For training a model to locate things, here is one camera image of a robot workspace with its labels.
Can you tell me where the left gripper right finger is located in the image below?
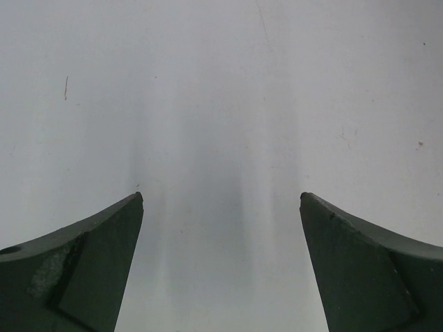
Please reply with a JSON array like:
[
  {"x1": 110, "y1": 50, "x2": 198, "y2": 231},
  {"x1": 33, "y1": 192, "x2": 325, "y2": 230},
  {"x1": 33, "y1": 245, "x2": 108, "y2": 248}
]
[{"x1": 300, "y1": 192, "x2": 442, "y2": 331}]

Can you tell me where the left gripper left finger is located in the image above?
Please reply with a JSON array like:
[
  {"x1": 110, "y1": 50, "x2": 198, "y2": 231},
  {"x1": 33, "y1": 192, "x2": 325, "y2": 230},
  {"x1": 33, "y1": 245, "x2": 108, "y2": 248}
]
[{"x1": 1, "y1": 192, "x2": 143, "y2": 331}]

